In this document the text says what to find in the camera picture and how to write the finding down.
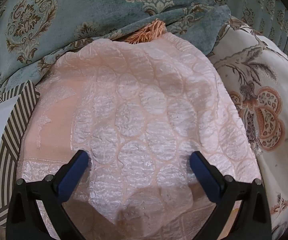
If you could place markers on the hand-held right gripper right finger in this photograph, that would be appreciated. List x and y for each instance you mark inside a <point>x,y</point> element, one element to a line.
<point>205,177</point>

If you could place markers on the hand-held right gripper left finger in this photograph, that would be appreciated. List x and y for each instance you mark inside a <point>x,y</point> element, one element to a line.
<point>72,177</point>

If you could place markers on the striped cardboard box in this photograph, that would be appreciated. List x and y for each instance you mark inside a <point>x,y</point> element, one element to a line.
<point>9,135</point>

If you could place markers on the pink textured cloth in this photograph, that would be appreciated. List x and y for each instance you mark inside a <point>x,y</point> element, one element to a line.
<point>146,92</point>

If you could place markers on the cream floral pillow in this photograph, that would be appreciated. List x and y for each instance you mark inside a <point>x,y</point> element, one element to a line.
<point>271,62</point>

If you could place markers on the teal damask blanket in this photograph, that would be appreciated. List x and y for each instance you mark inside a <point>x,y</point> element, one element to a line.
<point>96,5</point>

